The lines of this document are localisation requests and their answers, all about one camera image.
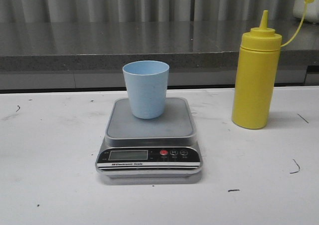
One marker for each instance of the yellow squeeze bottle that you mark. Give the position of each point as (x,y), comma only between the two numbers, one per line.
(257,65)

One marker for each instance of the silver electronic kitchen scale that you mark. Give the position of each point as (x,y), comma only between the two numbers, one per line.
(162,150)

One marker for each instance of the light blue plastic cup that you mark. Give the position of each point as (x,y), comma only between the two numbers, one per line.
(146,84)

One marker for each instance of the grey stone counter ledge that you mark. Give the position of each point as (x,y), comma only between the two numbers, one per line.
(93,46)

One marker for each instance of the white pleated curtain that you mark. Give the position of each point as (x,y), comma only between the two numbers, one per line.
(29,11)

